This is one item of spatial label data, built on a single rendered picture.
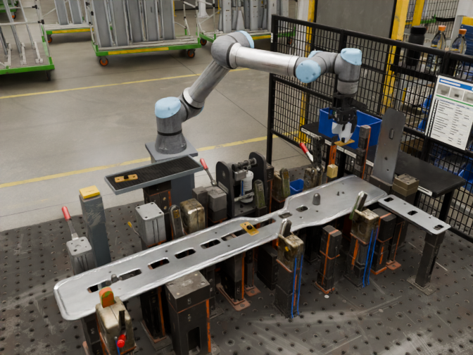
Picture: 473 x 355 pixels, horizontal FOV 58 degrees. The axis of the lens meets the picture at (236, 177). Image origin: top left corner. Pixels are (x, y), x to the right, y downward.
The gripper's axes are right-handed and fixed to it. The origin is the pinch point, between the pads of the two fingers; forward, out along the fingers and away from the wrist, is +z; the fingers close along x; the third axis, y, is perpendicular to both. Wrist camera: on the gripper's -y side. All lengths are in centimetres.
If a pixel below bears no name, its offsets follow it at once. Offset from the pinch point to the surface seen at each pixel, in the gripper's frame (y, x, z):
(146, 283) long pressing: 91, 6, 26
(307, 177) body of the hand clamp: 2.4, -17.4, 25.6
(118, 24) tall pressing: -134, -671, 62
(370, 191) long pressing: -14.6, 5.3, 27.1
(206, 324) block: 77, 20, 40
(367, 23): -163, -137, -9
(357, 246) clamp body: 7.4, 20.4, 38.0
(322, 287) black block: 22, 17, 55
